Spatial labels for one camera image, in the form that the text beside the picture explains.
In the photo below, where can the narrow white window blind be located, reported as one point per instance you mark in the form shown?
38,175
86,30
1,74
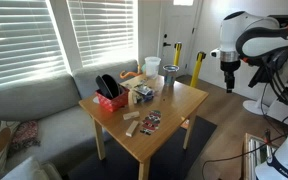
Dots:
100,30

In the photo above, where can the orange plush toy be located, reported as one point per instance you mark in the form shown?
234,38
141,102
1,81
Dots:
129,74

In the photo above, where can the wooden square table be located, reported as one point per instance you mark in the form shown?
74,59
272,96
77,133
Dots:
170,110

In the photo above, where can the printed wooden block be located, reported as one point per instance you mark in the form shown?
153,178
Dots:
131,98

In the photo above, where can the wide white window blind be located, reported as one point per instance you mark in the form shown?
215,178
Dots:
20,40

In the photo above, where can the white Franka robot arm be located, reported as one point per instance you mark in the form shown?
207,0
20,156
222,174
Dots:
250,25

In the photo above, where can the plain wooden block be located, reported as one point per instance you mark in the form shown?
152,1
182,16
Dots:
132,128
131,115

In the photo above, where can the white cushion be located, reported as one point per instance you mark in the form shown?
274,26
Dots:
27,170

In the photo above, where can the red woven basket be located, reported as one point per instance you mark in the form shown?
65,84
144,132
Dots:
114,102

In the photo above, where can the floral dark pillow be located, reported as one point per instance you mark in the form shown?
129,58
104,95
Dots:
25,135

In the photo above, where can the clear plastic container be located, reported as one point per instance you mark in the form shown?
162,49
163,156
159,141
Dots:
152,66

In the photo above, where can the yellow black post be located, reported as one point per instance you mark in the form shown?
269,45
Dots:
197,70
177,53

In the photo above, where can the dark floor rug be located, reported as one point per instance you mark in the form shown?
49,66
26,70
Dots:
170,160

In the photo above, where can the grey fabric sofa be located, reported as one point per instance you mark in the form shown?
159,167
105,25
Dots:
50,100

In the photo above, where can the wooden crate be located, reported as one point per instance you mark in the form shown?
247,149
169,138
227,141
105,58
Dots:
250,156

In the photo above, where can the clear plastic packaging bag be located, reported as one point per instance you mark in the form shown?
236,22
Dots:
144,91

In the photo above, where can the white round stand base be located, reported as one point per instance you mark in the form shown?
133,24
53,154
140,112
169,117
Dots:
254,106

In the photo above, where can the white door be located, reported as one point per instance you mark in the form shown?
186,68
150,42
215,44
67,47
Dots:
179,30

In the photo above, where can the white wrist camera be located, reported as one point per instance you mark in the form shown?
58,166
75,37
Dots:
215,52

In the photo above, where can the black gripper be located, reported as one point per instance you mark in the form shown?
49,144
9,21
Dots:
230,68

